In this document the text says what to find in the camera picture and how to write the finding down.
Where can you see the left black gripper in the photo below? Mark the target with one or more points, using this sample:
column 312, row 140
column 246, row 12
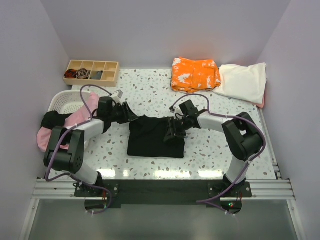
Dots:
column 126, row 112

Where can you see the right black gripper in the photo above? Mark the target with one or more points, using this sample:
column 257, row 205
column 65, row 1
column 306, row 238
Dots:
column 172, row 134

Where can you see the black t-shirt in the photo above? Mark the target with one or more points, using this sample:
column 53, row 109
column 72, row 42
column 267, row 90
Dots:
column 147, row 139

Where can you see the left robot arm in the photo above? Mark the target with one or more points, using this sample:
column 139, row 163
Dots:
column 64, row 155

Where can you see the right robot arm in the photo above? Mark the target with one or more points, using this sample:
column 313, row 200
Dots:
column 245, row 140

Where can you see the grey rolled fabric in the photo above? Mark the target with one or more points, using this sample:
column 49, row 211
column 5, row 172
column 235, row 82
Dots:
column 96, row 75

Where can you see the wooden compartment box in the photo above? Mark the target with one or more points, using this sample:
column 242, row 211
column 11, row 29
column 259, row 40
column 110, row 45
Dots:
column 109, row 77

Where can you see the orange white folded t-shirt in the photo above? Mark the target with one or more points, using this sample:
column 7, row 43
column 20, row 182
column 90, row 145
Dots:
column 191, row 76

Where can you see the white laundry basket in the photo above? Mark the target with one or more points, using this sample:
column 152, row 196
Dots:
column 80, row 105

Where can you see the brown patterned rolled fabric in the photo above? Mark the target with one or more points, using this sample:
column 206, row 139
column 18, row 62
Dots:
column 83, row 73

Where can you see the red black rolled fabric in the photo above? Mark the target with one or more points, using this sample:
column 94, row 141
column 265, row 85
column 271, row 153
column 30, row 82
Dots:
column 70, row 74

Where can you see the black garment in basket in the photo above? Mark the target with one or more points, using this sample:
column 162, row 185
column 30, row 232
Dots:
column 53, row 119

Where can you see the pink folded t-shirt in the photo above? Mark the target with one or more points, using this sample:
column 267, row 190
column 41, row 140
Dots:
column 261, row 105

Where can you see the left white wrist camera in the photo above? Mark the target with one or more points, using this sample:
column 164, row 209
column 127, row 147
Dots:
column 117, row 95

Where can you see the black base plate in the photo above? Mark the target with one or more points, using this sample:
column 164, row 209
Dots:
column 148, row 192

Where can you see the aluminium rail frame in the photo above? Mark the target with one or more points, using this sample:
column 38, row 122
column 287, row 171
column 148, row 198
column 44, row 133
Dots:
column 277, row 189

